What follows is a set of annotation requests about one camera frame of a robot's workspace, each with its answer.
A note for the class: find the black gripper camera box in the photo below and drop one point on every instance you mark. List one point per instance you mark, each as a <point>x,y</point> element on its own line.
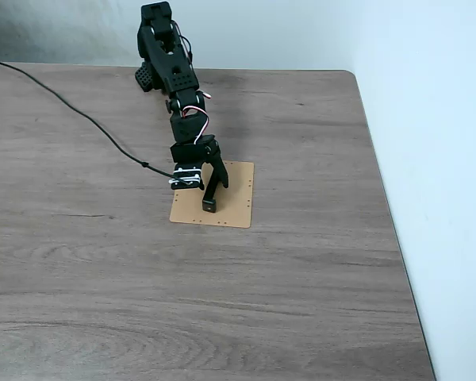
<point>186,178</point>

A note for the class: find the orange board with holes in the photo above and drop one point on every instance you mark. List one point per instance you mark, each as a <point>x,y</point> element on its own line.
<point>238,198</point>

